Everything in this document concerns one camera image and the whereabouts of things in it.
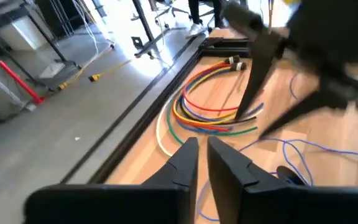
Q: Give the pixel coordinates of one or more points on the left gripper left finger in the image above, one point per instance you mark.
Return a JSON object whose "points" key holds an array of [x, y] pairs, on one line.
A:
{"points": [[185, 168]]}

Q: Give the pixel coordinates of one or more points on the grey metal stand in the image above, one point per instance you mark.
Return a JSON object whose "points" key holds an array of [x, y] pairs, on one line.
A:
{"points": [[2, 87]]}

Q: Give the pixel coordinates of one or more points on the white box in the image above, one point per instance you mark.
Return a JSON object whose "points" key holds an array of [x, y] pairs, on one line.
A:
{"points": [[20, 34]]}

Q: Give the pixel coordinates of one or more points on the black shelf rack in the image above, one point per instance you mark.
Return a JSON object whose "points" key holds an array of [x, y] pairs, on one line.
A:
{"points": [[51, 46]]}

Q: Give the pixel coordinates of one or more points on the black office chair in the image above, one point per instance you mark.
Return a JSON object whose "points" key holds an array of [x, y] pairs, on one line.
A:
{"points": [[169, 9]]}

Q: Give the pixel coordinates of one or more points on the black aluminium table frame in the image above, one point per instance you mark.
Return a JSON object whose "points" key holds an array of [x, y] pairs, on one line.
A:
{"points": [[154, 105]]}

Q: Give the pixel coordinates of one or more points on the black desk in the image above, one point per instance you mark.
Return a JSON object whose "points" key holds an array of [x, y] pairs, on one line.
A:
{"points": [[143, 18]]}

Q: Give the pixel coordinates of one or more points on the person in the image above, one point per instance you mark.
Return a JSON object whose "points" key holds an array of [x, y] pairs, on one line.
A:
{"points": [[194, 12]]}

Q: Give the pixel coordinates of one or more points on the red pole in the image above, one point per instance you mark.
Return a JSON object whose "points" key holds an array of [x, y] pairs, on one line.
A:
{"points": [[17, 79]]}

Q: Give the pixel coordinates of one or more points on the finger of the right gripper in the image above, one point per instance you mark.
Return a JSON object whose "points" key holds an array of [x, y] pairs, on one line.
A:
{"points": [[259, 59], [306, 107]]}

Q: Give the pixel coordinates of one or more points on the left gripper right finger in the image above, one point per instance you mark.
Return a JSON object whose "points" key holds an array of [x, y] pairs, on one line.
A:
{"points": [[228, 171]]}

